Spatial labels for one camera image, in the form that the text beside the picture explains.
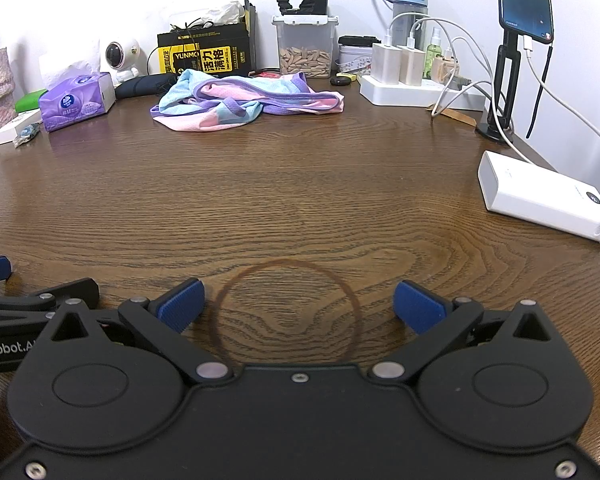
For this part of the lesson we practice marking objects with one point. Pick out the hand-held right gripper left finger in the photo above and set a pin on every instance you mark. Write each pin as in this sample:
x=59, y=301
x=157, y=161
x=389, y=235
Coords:
x=182, y=306

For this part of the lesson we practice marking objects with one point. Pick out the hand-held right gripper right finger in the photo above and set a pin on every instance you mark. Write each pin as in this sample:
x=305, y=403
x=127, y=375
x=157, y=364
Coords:
x=420, y=308

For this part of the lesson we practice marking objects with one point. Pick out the pastel pink blue garment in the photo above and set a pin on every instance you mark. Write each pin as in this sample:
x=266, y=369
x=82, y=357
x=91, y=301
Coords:
x=220, y=105

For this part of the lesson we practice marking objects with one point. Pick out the small blue wrapped item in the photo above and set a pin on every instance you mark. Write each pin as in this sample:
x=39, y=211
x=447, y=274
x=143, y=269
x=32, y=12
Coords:
x=27, y=136

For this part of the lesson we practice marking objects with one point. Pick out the flat white box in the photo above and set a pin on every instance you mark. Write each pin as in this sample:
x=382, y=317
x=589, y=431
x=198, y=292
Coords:
x=12, y=127

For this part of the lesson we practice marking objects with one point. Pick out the white power bank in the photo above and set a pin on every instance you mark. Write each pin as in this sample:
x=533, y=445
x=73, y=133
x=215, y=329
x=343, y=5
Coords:
x=540, y=192

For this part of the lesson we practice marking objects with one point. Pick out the purple tissue box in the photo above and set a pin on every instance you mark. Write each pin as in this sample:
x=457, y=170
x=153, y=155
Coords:
x=75, y=102

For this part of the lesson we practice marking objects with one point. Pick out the white power strip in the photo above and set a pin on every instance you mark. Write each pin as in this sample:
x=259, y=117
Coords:
x=405, y=94

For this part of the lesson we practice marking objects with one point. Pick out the white tissue sheet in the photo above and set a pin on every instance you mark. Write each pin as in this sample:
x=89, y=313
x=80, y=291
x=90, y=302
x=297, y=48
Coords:
x=70, y=67

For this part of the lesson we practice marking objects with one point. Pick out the navy blue pouch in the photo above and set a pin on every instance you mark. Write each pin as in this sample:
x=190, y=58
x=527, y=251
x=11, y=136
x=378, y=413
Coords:
x=140, y=86

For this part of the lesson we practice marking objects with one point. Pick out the black phone stand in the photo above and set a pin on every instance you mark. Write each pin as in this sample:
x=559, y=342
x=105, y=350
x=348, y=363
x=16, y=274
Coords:
x=505, y=90

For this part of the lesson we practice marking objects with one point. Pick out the beige charger adapter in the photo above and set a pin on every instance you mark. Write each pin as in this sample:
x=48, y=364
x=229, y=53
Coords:
x=445, y=69

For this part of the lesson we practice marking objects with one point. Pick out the black key fob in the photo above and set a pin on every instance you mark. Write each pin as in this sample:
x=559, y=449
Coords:
x=338, y=81

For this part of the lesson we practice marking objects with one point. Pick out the white charger adapter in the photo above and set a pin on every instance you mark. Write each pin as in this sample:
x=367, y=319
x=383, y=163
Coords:
x=410, y=65
x=384, y=62

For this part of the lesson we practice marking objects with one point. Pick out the black yellow cardboard box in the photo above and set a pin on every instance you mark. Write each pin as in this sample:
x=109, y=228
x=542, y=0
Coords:
x=205, y=55

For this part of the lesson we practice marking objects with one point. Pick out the white round tin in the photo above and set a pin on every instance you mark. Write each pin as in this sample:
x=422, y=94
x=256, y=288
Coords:
x=355, y=59

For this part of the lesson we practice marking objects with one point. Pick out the green spray bottle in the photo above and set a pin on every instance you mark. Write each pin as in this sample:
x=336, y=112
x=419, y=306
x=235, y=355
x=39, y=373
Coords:
x=434, y=50

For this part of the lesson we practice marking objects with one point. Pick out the black case on tin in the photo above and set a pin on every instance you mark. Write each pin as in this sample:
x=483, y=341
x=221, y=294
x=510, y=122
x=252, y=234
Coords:
x=357, y=40

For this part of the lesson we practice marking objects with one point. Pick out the clear container of seeds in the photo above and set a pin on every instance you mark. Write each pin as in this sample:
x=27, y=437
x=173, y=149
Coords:
x=305, y=52

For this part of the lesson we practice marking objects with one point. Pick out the crumpled white plastic bag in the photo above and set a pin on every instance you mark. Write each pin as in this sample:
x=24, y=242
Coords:
x=220, y=15

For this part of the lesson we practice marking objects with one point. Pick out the grey blue water bottle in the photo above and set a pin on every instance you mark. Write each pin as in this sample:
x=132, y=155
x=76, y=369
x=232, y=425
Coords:
x=405, y=0

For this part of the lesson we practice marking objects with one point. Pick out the small black box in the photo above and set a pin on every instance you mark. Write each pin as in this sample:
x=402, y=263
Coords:
x=320, y=2

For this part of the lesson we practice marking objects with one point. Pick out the white round security camera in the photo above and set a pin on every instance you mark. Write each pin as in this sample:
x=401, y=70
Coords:
x=117, y=57

